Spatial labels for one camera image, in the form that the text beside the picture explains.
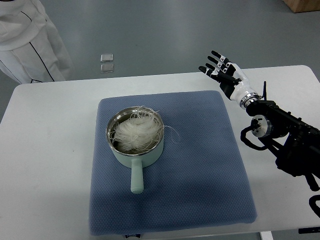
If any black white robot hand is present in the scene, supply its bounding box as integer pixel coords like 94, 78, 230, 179
198, 50, 261, 109

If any white vermicelli noodle nest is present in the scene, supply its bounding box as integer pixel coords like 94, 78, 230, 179
109, 106, 181, 155

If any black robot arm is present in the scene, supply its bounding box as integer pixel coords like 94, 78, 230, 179
240, 88, 320, 192

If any cardboard box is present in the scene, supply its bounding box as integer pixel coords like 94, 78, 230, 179
283, 0, 320, 13

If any blue textured cloth mat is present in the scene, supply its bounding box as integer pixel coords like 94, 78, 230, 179
89, 90, 257, 236

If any person in white clothes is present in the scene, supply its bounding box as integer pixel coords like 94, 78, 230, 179
0, 0, 73, 84

